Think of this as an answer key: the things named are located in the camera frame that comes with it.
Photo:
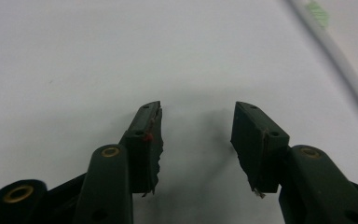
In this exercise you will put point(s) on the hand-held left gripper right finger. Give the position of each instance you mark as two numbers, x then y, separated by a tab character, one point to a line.
261	146

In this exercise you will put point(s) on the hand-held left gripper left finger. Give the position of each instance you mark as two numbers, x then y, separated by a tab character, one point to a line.
143	155

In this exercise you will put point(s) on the white toothbrush with green bristles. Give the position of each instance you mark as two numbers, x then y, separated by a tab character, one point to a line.
338	56

